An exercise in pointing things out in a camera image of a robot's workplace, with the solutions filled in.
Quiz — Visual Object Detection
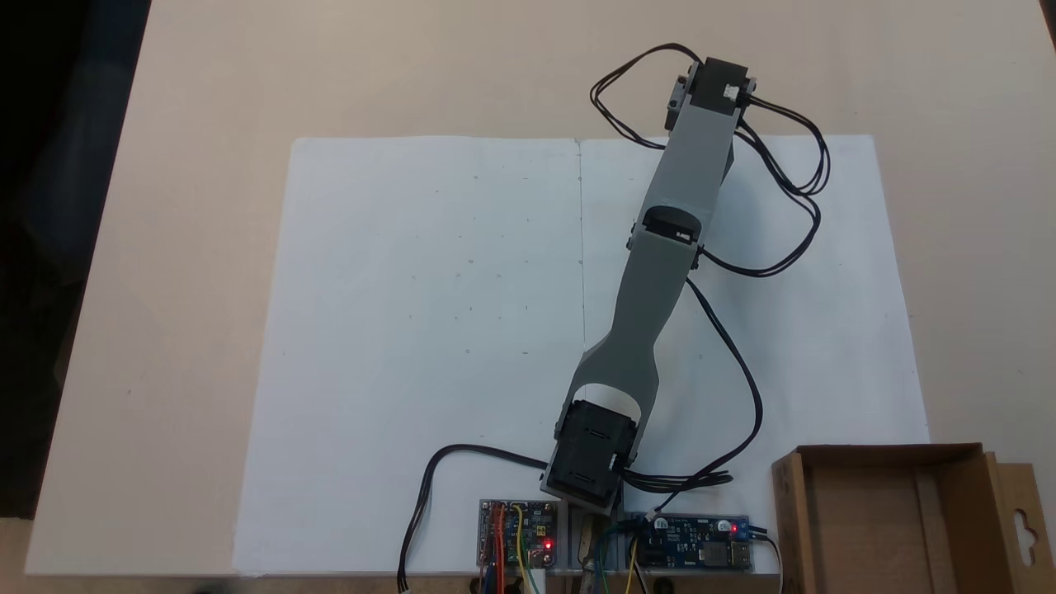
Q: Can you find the white paper sheet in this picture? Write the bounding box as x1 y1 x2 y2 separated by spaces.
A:
233 135 587 578
577 134 934 576

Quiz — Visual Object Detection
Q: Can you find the long blue circuit board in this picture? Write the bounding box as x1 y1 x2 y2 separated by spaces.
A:
622 512 757 573

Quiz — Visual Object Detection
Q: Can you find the brown cardboard box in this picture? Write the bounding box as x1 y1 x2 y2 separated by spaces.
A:
771 442 1045 594

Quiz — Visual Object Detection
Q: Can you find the black power cable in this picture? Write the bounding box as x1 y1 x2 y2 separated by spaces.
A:
398 445 550 594

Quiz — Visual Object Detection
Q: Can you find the black motor cable loop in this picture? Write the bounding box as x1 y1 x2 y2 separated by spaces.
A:
588 42 704 152

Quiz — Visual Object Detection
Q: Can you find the small circuit board with wires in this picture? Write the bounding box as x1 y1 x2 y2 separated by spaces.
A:
477 498 559 572

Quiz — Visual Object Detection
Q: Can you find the yellow jumper wire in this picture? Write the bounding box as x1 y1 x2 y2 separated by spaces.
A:
510 504 531 594

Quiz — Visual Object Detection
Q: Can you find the red jumper wire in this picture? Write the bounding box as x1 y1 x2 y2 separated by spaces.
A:
486 502 507 594

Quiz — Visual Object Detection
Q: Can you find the black base motor cable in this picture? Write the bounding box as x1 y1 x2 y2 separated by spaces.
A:
617 276 765 514

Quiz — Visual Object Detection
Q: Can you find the long black motor cable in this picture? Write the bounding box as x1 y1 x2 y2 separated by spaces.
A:
697 93 832 278

